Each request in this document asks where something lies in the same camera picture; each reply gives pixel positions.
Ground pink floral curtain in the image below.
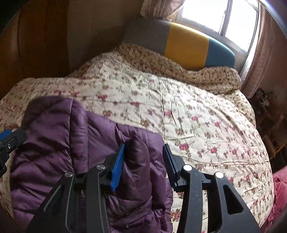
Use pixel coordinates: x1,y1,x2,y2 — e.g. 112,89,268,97
240,8,286,99
140,0,185,21

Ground pink floral right curtain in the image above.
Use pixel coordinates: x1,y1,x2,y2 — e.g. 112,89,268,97
240,8,286,99

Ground pink floral left curtain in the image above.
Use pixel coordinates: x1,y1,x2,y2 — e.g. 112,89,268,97
140,0,185,21

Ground pink red velvet blanket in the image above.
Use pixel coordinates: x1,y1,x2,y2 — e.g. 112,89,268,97
261,167,287,232

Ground cluttered wooden side table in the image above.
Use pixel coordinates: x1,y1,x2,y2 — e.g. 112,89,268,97
249,88,286,159

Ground bright window with frame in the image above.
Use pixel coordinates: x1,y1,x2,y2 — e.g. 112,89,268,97
175,0,262,53

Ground grey yellow blue headboard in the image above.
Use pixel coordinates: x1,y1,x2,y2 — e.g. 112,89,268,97
124,17,236,70

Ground floral pillow at headboard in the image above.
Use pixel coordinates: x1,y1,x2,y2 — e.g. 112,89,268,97
116,43,241,95

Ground purple quilted down jacket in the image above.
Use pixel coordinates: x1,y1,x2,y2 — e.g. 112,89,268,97
10,96,173,232

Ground dark wooden wardrobe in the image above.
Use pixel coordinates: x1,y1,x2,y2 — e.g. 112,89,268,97
1,1,70,97

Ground floral cream bed quilt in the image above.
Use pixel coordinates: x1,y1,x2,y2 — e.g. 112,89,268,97
1,44,274,226

